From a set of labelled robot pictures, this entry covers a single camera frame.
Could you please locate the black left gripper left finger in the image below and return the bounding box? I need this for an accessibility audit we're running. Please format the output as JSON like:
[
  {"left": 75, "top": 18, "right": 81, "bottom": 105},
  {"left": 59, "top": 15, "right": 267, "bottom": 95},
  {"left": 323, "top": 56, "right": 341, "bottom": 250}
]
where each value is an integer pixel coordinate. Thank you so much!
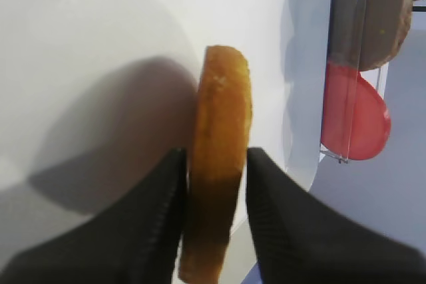
[{"left": 1, "top": 149, "right": 186, "bottom": 283}]

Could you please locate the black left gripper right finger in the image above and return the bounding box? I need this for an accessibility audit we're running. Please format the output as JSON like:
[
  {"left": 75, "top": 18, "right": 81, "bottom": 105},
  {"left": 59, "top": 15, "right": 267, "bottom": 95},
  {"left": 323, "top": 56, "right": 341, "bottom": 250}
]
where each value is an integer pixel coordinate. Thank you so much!
[{"left": 246, "top": 148, "right": 425, "bottom": 283}]

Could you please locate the bun slice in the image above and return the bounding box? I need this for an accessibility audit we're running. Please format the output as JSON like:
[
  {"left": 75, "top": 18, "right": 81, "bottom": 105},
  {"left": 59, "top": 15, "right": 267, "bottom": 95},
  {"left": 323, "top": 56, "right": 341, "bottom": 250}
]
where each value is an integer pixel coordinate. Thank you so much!
[{"left": 178, "top": 45, "right": 252, "bottom": 283}]

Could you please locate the right red tomato slice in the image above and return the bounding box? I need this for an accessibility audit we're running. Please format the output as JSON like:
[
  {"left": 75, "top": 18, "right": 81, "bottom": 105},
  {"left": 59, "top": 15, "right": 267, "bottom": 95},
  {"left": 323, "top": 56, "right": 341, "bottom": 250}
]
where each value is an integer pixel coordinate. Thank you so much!
[{"left": 321, "top": 61, "right": 391, "bottom": 160}]

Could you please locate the large white metal tray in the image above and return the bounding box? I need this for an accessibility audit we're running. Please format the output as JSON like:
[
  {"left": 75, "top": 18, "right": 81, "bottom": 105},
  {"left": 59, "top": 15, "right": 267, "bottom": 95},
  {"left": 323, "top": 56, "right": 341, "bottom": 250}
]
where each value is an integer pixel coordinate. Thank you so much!
[{"left": 1, "top": 0, "right": 330, "bottom": 272}]

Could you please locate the white parchment paper sheet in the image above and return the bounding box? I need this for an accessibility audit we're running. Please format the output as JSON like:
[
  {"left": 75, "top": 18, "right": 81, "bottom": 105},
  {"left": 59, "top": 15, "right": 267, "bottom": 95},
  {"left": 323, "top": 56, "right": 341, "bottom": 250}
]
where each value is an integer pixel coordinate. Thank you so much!
[{"left": 0, "top": 0, "right": 294, "bottom": 218}]

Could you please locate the rightmost brown meat patty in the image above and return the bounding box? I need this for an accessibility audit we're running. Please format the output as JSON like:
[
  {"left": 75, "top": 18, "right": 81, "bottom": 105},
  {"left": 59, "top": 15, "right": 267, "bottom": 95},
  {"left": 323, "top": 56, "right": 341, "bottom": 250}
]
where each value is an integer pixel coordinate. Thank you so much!
[{"left": 328, "top": 0, "right": 413, "bottom": 71}]

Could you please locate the clear meat and tomato container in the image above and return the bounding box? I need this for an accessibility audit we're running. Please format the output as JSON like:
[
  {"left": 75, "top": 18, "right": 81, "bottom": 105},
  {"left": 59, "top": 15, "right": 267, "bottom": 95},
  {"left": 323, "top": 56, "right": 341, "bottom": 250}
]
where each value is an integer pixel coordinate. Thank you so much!
[{"left": 321, "top": 0, "right": 413, "bottom": 162}]

